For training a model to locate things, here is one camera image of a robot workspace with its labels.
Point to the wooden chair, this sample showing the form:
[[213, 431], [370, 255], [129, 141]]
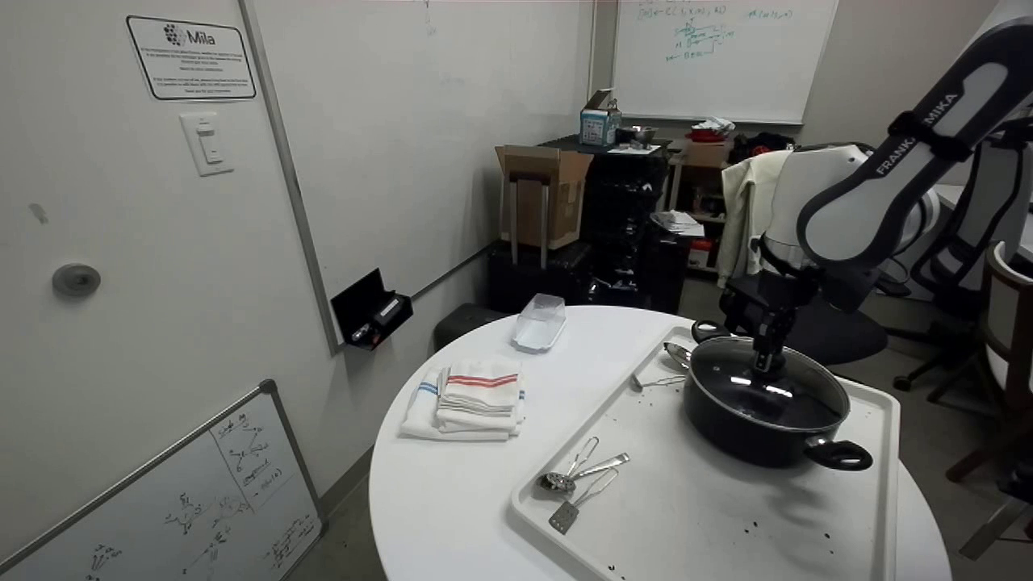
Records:
[[1006, 323]]

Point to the large wall whiteboard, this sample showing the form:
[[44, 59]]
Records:
[[431, 130]]

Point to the white wall sign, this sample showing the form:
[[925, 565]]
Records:
[[191, 56]]

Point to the metal spoon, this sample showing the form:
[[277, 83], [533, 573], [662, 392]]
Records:
[[677, 354]]

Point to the white plastic tray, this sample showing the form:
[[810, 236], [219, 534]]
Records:
[[700, 506]]

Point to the black marker holder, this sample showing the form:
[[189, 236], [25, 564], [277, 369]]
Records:
[[373, 310]]

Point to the cardboard box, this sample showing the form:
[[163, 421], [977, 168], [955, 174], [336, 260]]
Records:
[[543, 195]]

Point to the white light switch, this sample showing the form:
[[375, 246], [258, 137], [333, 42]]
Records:
[[204, 146]]

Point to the white jacket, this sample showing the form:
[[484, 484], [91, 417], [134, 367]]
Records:
[[747, 211]]

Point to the glass pot lid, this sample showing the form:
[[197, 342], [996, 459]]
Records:
[[801, 381]]

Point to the small metal piece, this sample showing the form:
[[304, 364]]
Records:
[[650, 381]]

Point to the red striped folded cloth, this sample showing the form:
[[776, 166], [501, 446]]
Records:
[[478, 389]]

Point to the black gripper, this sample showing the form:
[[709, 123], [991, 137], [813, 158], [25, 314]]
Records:
[[783, 289]]

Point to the blue tissue box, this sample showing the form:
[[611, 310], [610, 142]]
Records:
[[599, 126]]

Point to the round grey wall stopper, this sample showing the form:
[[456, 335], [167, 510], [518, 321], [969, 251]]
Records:
[[77, 282]]

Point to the wooden shelf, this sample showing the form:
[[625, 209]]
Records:
[[706, 195]]

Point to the black cooking pot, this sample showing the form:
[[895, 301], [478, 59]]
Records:
[[754, 440]]

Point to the whiteboard with green writing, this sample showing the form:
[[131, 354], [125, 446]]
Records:
[[720, 59]]

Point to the small framed whiteboard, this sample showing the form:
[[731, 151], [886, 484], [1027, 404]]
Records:
[[182, 506]]

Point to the folded white cloth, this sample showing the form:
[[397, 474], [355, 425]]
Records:
[[455, 421]]

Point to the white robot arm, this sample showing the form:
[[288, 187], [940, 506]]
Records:
[[892, 182]]

